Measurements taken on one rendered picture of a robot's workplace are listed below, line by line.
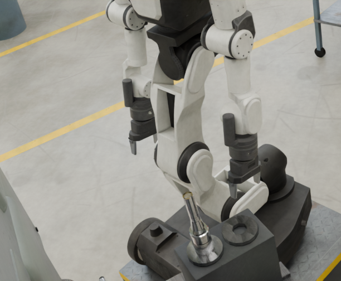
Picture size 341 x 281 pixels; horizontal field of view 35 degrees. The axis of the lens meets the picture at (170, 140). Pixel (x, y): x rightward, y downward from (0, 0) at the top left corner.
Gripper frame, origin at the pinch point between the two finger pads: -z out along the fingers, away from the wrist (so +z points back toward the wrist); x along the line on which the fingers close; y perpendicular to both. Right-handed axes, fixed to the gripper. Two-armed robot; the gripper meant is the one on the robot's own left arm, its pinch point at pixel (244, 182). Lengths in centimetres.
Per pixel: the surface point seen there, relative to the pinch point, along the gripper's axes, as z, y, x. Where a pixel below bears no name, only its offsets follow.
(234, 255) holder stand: 10.9, 28.8, 33.9
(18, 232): 49, 31, 81
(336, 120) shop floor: -70, -71, -154
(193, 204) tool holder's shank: 27, 24, 41
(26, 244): 48, 34, 81
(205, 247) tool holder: 14.2, 24.8, 38.9
